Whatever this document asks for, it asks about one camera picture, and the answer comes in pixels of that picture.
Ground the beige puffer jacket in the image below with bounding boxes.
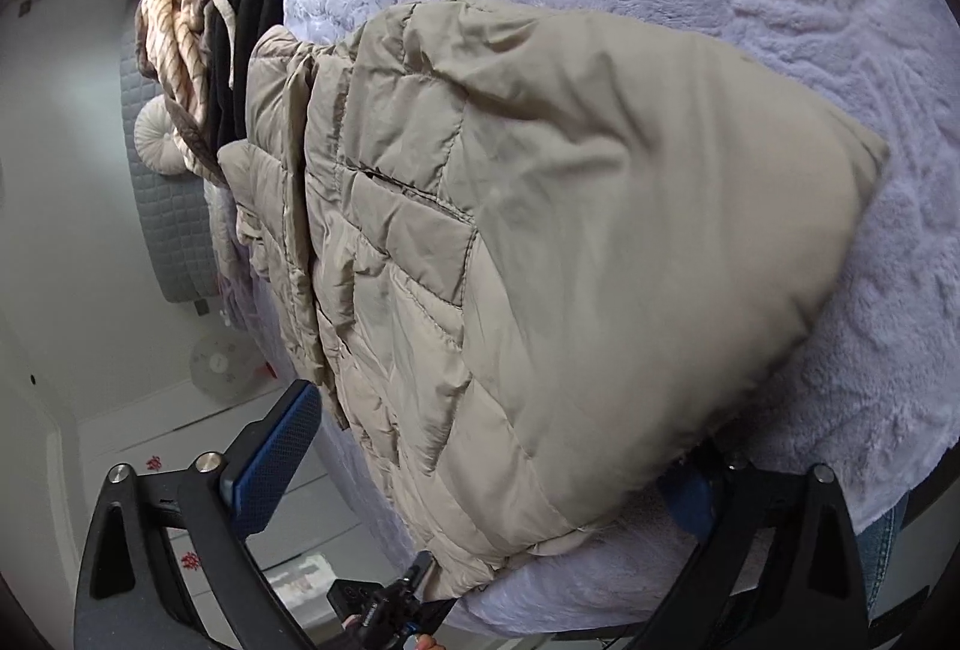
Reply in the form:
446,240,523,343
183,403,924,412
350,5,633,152
217,0,892,602

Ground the white wardrobe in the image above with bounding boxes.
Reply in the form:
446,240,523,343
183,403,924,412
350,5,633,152
0,312,338,650

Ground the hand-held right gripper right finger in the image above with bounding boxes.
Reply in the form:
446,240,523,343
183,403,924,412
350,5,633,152
637,451,875,650

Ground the white standing fan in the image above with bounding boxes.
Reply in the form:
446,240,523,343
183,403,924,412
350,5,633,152
187,331,263,403

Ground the beige striped robe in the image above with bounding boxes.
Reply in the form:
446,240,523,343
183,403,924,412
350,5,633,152
135,0,233,178

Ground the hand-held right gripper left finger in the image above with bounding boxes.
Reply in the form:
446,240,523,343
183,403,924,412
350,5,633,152
79,380,325,650

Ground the person's blue jeans leg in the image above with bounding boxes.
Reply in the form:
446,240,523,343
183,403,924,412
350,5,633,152
859,492,912,625

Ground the grey quilted headboard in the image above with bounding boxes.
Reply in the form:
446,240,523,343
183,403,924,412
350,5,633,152
120,23,222,304

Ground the round white cushion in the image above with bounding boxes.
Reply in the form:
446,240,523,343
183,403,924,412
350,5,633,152
135,95,192,177

